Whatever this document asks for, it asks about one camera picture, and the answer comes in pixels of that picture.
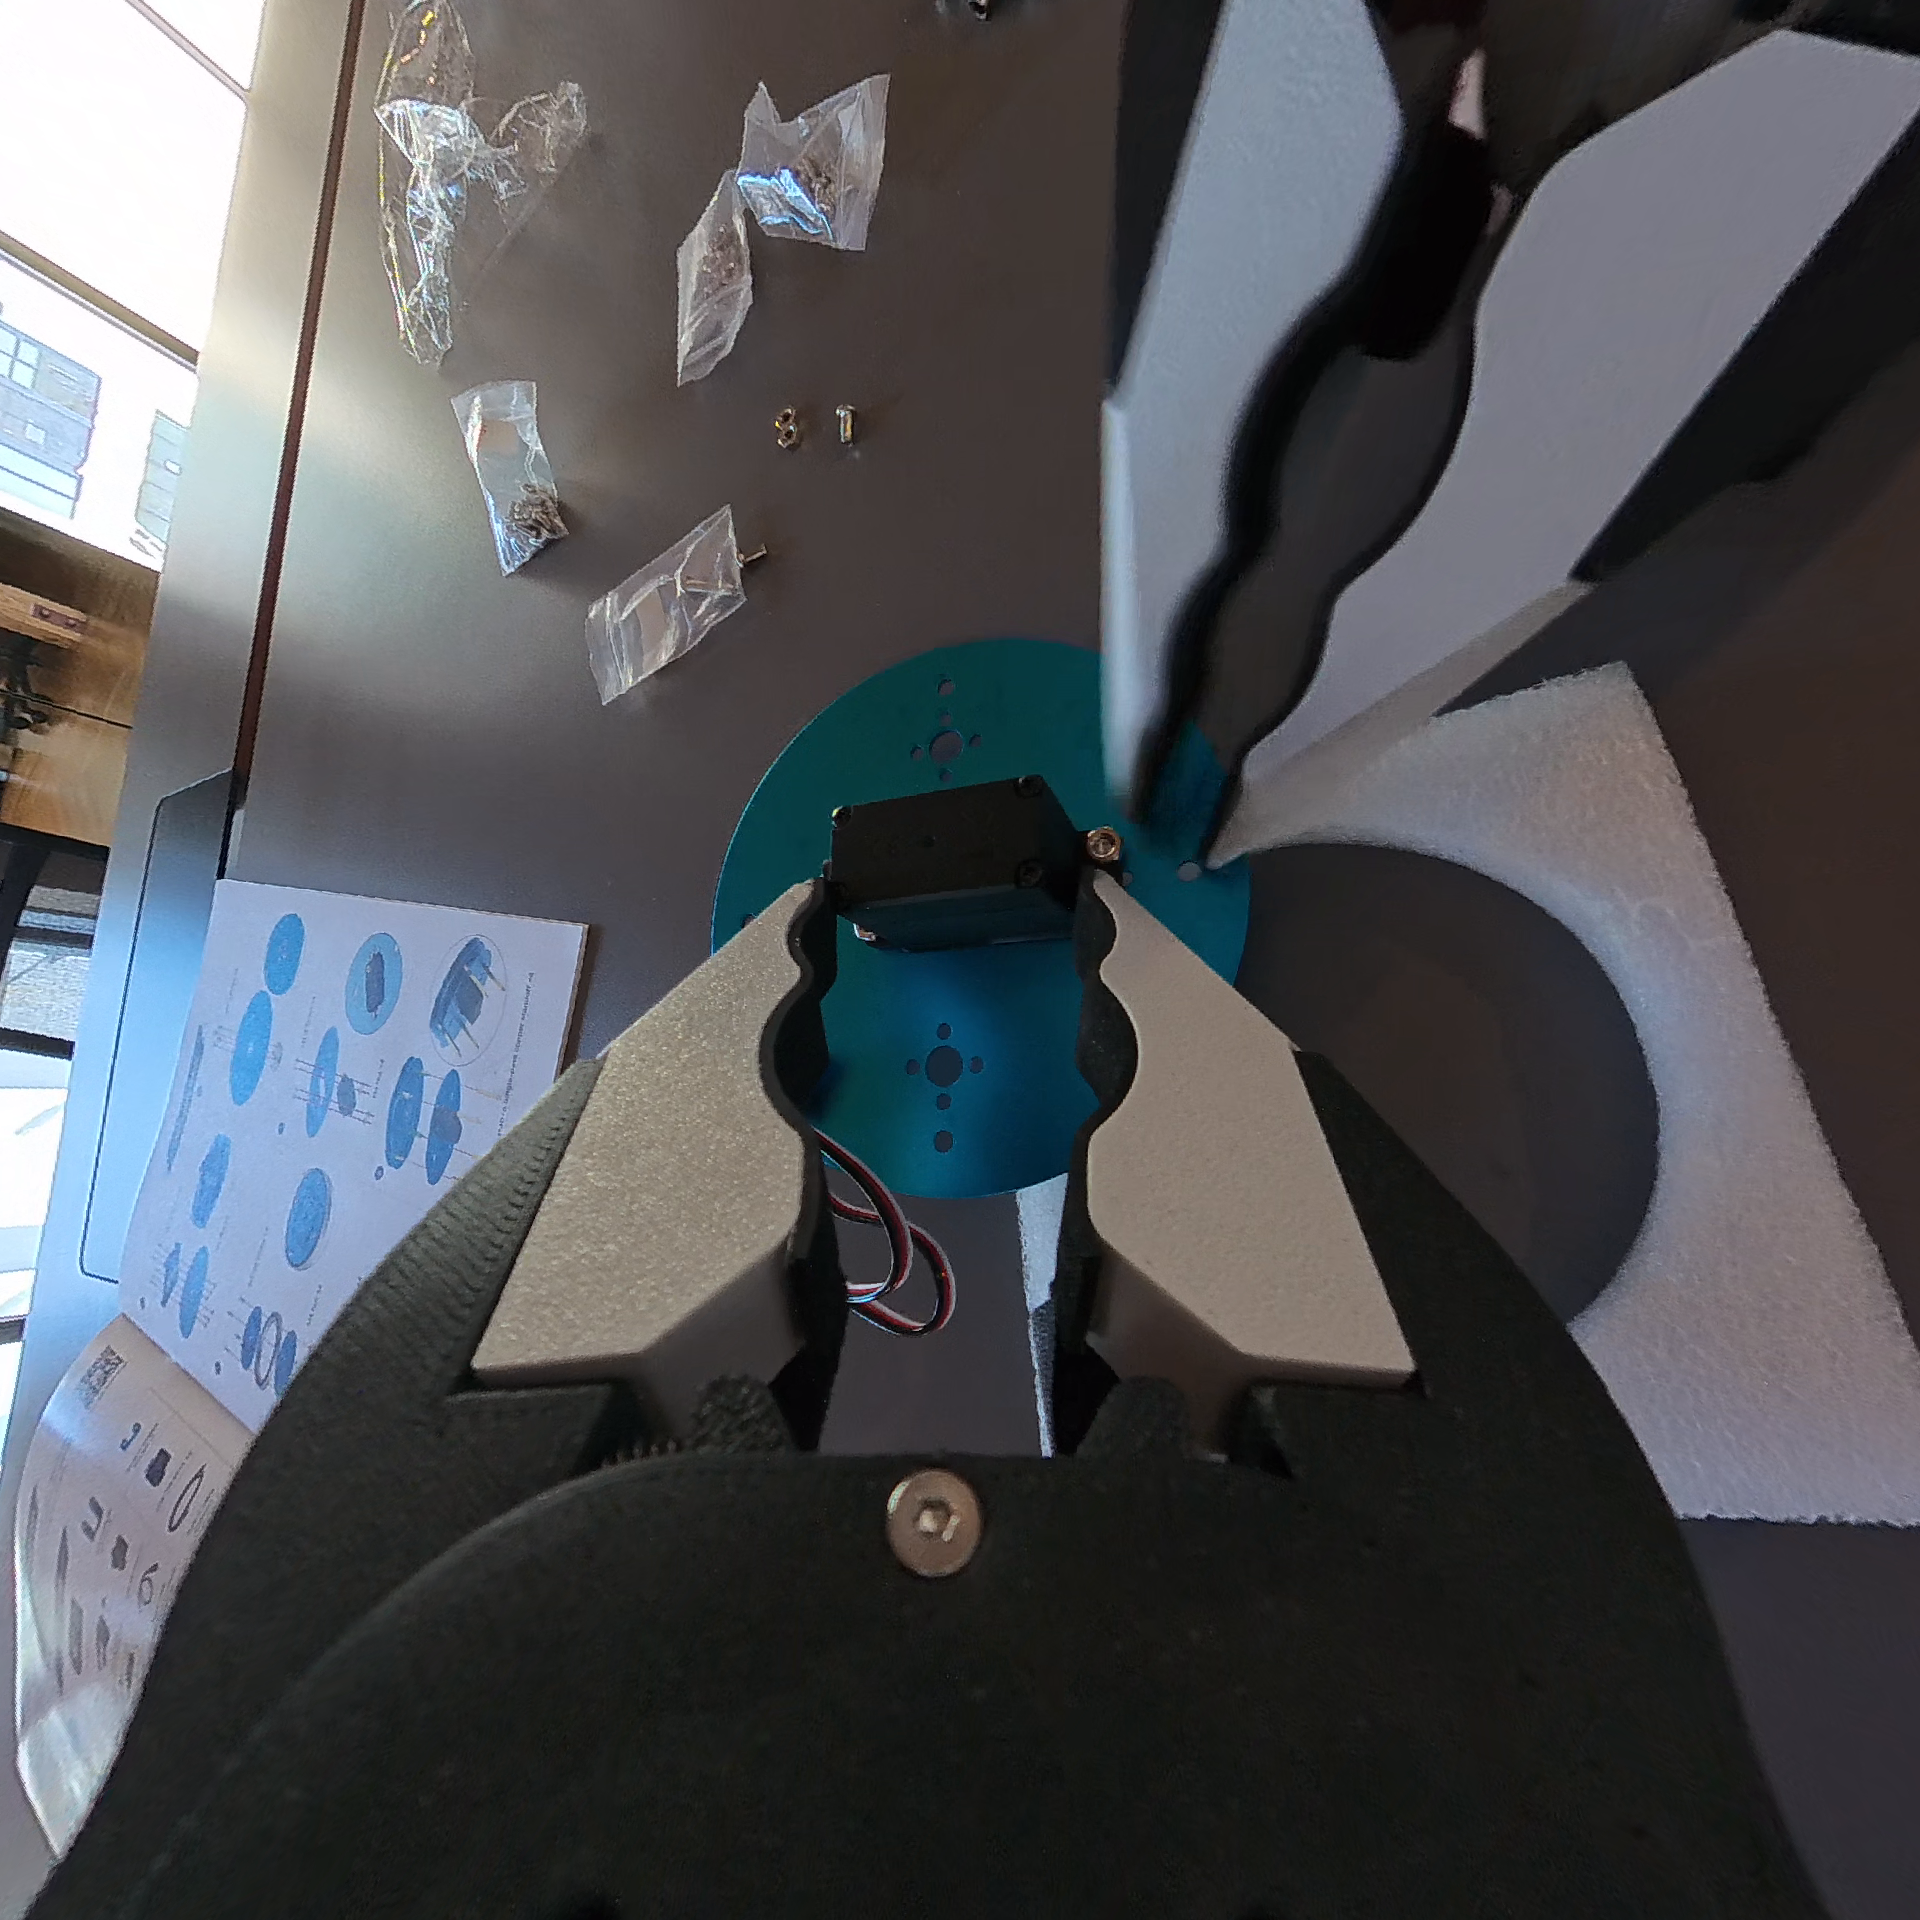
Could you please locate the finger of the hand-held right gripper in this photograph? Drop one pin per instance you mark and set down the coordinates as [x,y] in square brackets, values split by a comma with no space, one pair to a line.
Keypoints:
[1243,224]
[1651,300]

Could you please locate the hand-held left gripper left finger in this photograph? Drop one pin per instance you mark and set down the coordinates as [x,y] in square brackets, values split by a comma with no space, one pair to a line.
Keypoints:
[660,1172]

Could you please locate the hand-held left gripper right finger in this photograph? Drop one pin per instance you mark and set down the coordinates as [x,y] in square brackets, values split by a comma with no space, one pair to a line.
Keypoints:
[1229,1201]

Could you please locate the black servo motor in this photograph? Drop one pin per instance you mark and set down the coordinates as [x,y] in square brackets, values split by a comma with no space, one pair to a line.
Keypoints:
[961,862]

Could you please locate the blue round metal plate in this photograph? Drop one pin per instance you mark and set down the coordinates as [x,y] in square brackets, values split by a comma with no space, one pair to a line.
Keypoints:
[855,734]

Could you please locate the dark grey desk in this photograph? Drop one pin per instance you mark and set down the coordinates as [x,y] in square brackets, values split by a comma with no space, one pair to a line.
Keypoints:
[451,780]

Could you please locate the assembly instruction booklet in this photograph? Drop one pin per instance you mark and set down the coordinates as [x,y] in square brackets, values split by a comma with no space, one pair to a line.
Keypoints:
[511,960]

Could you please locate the small clear bag of screws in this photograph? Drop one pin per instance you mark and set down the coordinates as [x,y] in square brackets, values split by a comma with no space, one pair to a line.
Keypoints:
[503,451]
[810,166]
[660,615]
[713,285]

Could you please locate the white foam sheet with hole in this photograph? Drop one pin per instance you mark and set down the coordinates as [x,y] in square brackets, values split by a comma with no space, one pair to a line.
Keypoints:
[1723,1201]

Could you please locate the crumpled empty clear plastic bag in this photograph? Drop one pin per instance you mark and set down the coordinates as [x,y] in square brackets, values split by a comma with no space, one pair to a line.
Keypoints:
[434,195]

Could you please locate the wooden background table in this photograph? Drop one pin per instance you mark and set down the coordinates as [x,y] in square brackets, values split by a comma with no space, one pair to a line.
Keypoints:
[75,600]

